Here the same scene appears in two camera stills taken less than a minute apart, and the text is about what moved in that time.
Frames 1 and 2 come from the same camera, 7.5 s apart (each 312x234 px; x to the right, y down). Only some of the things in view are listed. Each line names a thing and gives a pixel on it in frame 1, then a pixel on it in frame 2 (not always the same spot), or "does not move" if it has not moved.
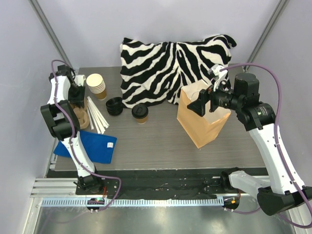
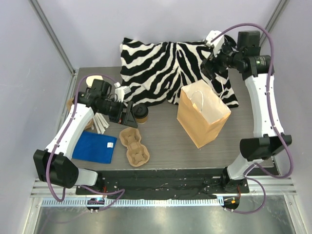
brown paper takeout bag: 199,128 does not move
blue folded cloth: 101,147 does not move
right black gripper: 210,99 → 212,65
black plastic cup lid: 140,111 does not move
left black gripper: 76,95 → 123,113
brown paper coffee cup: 142,121 does not move
